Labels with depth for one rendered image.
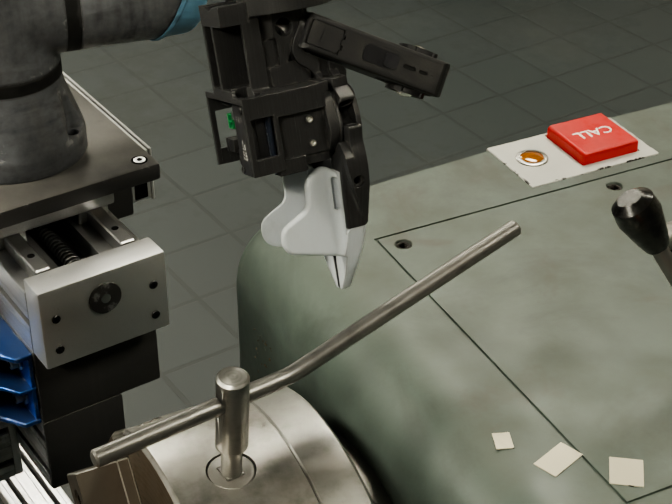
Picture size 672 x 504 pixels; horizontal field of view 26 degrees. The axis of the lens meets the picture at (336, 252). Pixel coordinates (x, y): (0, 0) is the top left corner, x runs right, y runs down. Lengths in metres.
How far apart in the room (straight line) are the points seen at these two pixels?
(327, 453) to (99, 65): 3.43
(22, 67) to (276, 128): 0.53
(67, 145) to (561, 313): 0.59
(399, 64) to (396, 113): 3.06
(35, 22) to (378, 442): 0.58
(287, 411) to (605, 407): 0.22
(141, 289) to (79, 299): 0.07
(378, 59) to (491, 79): 3.28
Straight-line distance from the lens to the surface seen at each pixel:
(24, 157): 1.46
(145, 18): 1.44
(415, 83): 1.00
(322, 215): 0.99
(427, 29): 4.55
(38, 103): 1.46
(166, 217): 3.60
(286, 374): 0.96
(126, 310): 1.44
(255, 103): 0.94
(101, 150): 1.52
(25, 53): 1.44
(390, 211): 1.22
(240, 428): 0.95
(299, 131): 0.96
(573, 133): 1.33
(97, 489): 1.07
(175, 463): 1.00
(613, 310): 1.12
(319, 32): 0.97
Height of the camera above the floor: 1.90
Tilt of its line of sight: 33 degrees down
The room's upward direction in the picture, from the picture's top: straight up
